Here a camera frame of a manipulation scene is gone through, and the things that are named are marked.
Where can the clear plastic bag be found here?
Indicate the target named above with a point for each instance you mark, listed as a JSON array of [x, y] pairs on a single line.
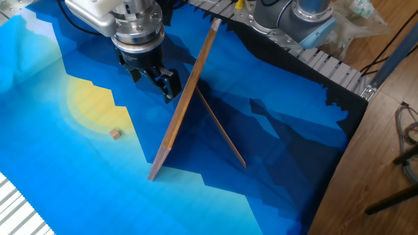
[[356, 23]]

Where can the small wooden cube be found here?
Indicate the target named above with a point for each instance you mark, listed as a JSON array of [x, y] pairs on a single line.
[[115, 134]]

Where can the wooden picture frame with stand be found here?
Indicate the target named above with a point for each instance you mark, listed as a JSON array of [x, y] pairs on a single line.
[[186, 94]]

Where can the small yellow clip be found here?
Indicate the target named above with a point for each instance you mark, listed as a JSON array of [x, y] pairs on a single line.
[[239, 4]]

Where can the blue aluminium profile bar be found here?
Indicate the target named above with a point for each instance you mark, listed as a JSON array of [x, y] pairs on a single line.
[[392, 62]]

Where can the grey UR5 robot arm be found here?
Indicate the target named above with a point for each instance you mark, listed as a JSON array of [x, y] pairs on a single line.
[[303, 19]]

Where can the blue landscape print cloth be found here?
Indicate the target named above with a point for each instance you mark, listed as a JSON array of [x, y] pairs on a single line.
[[81, 182]]

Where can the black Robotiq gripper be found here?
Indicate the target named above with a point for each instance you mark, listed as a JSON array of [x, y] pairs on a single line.
[[143, 58]]

